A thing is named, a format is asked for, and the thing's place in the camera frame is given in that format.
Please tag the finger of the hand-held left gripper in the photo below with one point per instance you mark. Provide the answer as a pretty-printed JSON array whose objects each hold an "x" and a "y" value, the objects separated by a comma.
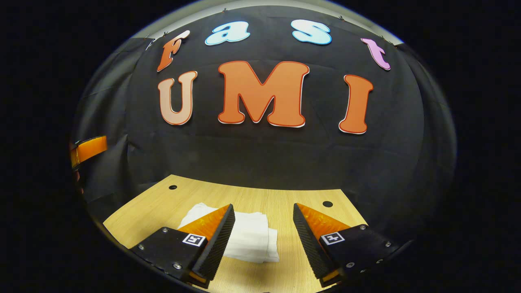
[{"x": 91, "y": 148}]

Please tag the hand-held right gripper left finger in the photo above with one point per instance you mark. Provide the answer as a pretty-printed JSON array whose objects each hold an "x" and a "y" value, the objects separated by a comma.
[{"x": 217, "y": 248}]

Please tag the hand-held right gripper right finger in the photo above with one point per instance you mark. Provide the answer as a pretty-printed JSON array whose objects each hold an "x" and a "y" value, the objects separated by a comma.
[{"x": 313, "y": 248}]

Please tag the white jeans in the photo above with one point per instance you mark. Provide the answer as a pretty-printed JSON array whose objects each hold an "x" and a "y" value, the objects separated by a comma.
[{"x": 252, "y": 236}]

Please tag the black backdrop cloth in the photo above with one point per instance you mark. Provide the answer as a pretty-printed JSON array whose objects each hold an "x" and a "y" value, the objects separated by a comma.
[{"x": 264, "y": 154}]

